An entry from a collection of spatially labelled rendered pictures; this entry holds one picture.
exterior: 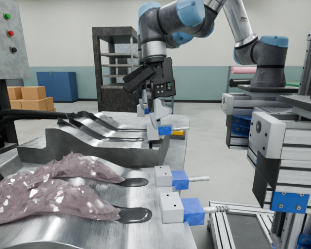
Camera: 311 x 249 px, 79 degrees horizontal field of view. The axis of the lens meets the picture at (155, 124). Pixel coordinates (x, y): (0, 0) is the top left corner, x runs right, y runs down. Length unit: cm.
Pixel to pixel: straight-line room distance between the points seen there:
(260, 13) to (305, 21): 144
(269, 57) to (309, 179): 60
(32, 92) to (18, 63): 420
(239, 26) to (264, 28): 672
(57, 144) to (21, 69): 73
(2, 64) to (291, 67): 786
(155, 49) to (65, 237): 48
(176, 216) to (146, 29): 48
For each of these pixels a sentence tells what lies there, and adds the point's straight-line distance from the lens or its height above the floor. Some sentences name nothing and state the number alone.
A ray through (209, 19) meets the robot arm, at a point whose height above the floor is 126.
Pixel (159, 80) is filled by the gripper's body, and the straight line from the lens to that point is 57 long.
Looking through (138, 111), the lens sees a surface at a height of 93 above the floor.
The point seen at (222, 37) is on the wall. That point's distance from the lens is 739.
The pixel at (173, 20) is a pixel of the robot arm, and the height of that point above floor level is 124.
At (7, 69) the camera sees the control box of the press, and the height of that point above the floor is 112.
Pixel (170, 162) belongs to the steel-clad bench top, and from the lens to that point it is 69.
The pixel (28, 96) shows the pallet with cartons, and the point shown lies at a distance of 559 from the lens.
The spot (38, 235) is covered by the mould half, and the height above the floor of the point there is 90.
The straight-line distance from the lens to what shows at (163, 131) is 59.
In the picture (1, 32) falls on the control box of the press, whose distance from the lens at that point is 131.
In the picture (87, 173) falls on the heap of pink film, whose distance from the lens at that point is 45.
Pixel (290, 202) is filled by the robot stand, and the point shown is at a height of 76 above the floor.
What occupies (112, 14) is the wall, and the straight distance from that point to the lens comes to 768.
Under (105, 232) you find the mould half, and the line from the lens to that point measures 35.
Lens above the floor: 111
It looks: 16 degrees down
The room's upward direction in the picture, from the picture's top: straight up
